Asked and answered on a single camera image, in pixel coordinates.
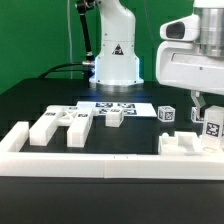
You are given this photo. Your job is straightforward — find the thin white cable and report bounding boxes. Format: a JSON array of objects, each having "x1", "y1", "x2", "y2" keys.
[{"x1": 66, "y1": 0, "x2": 74, "y2": 80}]

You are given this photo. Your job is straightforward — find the white tagged cube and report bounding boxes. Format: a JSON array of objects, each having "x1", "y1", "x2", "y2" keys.
[
  {"x1": 191, "y1": 107, "x2": 204, "y2": 123},
  {"x1": 157, "y1": 106, "x2": 175, "y2": 122}
]

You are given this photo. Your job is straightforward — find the white U-shaped fence frame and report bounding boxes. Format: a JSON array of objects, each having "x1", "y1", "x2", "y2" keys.
[{"x1": 0, "y1": 122, "x2": 224, "y2": 180}]

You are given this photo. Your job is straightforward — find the white tagged cube left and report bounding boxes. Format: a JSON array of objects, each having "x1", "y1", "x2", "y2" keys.
[{"x1": 157, "y1": 106, "x2": 175, "y2": 122}]

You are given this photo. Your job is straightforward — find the white chair seat block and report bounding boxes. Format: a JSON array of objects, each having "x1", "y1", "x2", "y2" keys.
[{"x1": 157, "y1": 130, "x2": 224, "y2": 156}]

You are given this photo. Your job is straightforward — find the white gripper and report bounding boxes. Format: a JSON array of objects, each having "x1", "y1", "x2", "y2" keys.
[{"x1": 156, "y1": 0, "x2": 224, "y2": 118}]

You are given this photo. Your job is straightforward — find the white marker base sheet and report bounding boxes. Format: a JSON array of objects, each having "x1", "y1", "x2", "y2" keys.
[{"x1": 77, "y1": 101, "x2": 157, "y2": 117}]

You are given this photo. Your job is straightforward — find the black cable hose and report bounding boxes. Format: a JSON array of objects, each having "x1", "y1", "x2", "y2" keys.
[{"x1": 38, "y1": 0, "x2": 98, "y2": 80}]

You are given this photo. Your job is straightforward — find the white tagged cube right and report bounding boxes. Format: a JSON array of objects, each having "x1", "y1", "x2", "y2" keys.
[{"x1": 191, "y1": 107, "x2": 204, "y2": 123}]

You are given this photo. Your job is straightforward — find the white chair back frame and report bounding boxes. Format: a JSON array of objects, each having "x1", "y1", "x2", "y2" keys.
[{"x1": 29, "y1": 105, "x2": 94, "y2": 148}]

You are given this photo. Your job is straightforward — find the small white chair part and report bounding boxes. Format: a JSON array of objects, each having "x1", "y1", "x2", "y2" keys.
[{"x1": 106, "y1": 109, "x2": 124, "y2": 127}]

